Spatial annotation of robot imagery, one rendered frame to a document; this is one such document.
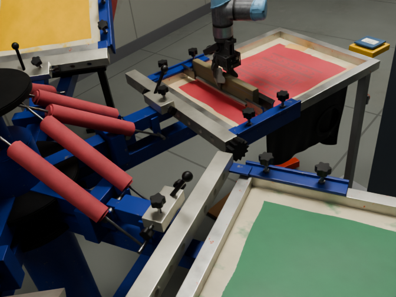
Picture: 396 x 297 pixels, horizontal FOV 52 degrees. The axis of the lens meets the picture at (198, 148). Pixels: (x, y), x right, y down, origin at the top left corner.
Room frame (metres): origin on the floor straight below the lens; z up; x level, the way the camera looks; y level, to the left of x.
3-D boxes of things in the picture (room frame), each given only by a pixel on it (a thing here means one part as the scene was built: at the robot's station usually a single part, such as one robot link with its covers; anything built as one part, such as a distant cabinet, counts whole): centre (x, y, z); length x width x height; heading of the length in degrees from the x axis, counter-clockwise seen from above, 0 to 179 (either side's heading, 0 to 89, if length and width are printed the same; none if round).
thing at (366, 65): (1.57, -0.31, 0.97); 0.79 x 0.58 x 0.04; 121
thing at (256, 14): (1.42, -0.25, 1.31); 0.11 x 0.11 x 0.08; 70
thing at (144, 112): (1.27, 0.17, 1.02); 0.17 x 0.06 x 0.05; 121
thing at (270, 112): (1.20, -0.25, 0.98); 0.30 x 0.05 x 0.07; 121
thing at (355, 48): (1.76, -0.86, 0.48); 0.22 x 0.22 x 0.96; 31
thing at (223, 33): (1.44, -0.15, 1.24); 0.08 x 0.08 x 0.05
